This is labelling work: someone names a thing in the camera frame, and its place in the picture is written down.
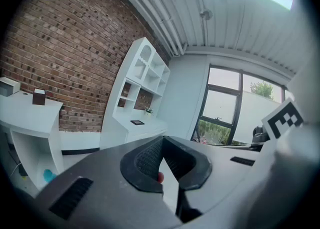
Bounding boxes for white side table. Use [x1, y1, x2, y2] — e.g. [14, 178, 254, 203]
[0, 90, 65, 191]

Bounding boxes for black framed window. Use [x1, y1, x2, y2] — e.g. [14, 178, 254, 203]
[191, 64, 296, 147]

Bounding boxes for round ceiling junction box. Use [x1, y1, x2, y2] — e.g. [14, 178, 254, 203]
[199, 8, 214, 21]

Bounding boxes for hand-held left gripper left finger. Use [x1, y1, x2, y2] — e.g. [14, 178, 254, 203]
[119, 135, 165, 194]

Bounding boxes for white ceiling pipes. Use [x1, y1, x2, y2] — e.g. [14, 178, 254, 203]
[98, 0, 188, 58]

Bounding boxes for grey white box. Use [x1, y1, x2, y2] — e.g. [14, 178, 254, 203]
[0, 77, 21, 97]

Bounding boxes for dark brown open box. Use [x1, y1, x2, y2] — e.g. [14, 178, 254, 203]
[32, 88, 47, 106]

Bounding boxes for white shelving unit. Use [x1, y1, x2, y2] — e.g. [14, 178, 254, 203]
[99, 36, 171, 151]

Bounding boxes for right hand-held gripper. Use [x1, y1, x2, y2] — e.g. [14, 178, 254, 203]
[251, 97, 305, 149]

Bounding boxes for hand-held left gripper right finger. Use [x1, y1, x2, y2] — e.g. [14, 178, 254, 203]
[162, 135, 213, 224]

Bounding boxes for teal plastic object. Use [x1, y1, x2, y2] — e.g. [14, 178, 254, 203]
[43, 169, 58, 183]

